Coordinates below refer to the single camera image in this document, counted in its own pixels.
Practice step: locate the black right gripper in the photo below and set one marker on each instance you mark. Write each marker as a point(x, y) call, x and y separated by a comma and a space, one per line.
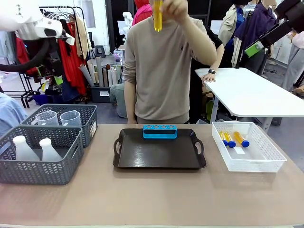
point(278, 35)

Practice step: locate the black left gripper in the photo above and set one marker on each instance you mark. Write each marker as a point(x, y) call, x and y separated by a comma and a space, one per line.
point(55, 64)

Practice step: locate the clear plastic measuring beaker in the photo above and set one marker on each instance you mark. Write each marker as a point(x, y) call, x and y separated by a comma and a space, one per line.
point(70, 118)
point(47, 118)

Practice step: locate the white plastic conical flask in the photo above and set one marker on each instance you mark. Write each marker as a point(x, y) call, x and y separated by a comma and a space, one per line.
point(23, 149)
point(48, 150)

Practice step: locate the yellow liquid tube blue cap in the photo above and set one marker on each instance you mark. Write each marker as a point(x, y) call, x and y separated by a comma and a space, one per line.
point(158, 16)
point(240, 138)
point(223, 138)
point(229, 139)

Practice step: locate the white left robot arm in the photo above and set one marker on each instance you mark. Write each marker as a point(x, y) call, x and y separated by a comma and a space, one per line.
point(23, 14)

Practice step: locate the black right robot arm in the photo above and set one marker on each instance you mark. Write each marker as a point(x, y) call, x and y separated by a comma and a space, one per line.
point(288, 8)

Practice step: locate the person's right forearm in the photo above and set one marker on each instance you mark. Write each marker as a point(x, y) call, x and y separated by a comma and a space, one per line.
point(130, 102)

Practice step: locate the bystander's hand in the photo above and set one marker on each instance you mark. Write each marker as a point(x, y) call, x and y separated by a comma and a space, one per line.
point(209, 78)

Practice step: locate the person's left hand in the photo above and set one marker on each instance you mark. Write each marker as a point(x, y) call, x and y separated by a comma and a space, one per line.
point(175, 8)

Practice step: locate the bystander in purple shirt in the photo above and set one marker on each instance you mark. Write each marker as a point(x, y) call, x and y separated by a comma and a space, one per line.
point(257, 23)

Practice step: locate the red hanging garment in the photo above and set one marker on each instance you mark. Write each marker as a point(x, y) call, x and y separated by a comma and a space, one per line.
point(71, 61)

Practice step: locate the bystander in beige coat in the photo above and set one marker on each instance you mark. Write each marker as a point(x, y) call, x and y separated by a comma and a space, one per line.
point(229, 26)

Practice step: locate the gray paper roll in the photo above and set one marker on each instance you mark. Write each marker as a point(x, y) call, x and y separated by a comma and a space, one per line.
point(86, 74)

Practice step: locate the bystander in gray trousers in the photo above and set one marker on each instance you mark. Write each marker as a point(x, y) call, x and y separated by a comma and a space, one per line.
point(294, 61)

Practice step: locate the beige hanging garment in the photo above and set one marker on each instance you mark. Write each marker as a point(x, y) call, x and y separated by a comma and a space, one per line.
point(82, 35)

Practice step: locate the light blue denim cloth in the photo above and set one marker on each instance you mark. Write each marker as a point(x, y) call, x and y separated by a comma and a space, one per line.
point(12, 111)

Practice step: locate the dark storage bin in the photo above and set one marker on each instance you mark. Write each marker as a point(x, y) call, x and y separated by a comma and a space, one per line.
point(101, 93)

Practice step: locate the white background table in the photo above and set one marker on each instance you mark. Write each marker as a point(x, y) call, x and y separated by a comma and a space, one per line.
point(251, 95)

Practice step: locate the black wrist watch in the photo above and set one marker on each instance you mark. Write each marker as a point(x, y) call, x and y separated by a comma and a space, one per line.
point(211, 71)

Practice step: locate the gray woven plastic basket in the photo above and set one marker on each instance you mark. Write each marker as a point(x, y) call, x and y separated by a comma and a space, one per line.
point(89, 118)
point(35, 171)

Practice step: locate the black clothes rack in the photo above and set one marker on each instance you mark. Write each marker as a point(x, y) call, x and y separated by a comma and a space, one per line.
point(59, 7)

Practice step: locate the crouching person in green-gray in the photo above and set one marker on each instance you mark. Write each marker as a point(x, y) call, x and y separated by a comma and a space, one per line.
point(118, 99)

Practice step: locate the bystander in black clothes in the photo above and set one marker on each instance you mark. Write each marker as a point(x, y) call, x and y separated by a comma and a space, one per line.
point(199, 95)

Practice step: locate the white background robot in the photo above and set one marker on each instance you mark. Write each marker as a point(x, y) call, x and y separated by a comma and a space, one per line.
point(127, 21)

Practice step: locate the person's beige sweater torso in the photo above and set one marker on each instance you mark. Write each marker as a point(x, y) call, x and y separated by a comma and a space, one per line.
point(161, 71)

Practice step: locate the white perforated plastic basket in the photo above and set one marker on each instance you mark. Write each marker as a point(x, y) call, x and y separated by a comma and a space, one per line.
point(266, 152)

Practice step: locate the bystander in red top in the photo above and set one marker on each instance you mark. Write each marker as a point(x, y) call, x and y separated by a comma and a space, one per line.
point(142, 12)

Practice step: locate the blue test tube rack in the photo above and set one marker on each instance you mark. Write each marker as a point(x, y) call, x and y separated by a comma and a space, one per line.
point(159, 134)

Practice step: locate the dark brown serving tray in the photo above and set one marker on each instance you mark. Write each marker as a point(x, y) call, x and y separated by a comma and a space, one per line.
point(156, 154)

